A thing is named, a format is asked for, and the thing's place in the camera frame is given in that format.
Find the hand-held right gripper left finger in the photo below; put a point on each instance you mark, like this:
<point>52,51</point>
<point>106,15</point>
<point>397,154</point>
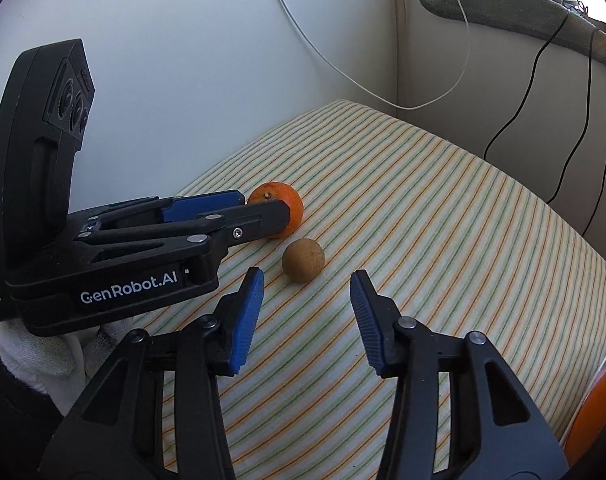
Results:
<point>245,320</point>

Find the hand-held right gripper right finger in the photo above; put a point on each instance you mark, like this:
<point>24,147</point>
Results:
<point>370,320</point>

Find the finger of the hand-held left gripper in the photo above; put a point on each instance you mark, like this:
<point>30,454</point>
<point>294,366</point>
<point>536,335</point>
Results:
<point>203,205</point>
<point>263,217</point>

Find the tangerine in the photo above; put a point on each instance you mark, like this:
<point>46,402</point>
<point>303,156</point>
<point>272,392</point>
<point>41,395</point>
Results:
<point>290,200</point>

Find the round brown longan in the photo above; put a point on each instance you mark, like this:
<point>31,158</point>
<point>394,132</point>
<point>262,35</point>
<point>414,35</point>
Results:
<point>303,260</point>

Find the large orange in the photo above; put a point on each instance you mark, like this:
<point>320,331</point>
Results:
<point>600,420</point>

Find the person's left hand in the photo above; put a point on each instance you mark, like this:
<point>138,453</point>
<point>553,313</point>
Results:
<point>38,360</point>

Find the striped cloth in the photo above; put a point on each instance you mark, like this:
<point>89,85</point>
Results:
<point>458,240</point>

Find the grey sill mat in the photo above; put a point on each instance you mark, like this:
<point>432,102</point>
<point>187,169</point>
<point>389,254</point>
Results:
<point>508,5</point>

